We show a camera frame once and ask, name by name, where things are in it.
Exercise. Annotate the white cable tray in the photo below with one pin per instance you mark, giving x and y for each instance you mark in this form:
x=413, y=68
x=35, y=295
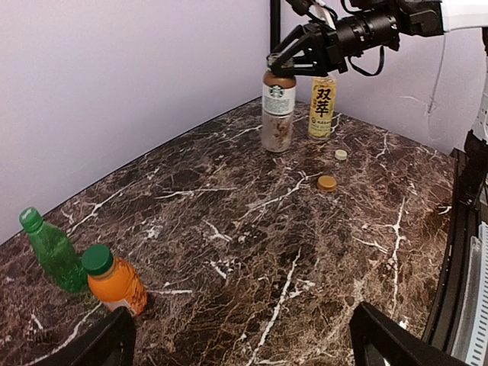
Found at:
x=477, y=298

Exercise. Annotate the yellow tea bottle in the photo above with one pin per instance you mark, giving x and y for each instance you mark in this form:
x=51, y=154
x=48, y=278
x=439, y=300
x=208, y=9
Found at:
x=322, y=106

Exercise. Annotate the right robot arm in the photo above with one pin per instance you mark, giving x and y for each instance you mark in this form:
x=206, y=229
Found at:
x=417, y=68

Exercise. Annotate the green plastic bottle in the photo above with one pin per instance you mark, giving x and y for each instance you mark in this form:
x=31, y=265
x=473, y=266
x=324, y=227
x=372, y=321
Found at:
x=54, y=252

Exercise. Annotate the pale yellow bottle cap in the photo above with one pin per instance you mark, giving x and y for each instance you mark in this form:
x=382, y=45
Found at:
x=341, y=154

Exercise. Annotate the orange juice bottle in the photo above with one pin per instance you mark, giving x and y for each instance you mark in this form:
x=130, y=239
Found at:
x=113, y=280

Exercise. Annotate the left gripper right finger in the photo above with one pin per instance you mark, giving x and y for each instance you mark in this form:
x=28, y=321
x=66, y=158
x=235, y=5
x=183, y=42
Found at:
x=378, y=340

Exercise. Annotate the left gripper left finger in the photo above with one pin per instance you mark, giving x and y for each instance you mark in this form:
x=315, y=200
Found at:
x=111, y=341

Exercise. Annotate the gold bottle cap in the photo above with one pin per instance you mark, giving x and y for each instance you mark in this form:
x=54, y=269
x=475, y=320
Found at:
x=326, y=183

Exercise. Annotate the right black frame post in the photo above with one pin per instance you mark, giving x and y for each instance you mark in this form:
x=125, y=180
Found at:
x=275, y=23

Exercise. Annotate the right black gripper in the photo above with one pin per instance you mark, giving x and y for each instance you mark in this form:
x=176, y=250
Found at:
x=327, y=52

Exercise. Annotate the brown coffee bottle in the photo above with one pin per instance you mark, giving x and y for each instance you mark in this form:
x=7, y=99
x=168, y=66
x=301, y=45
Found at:
x=278, y=103

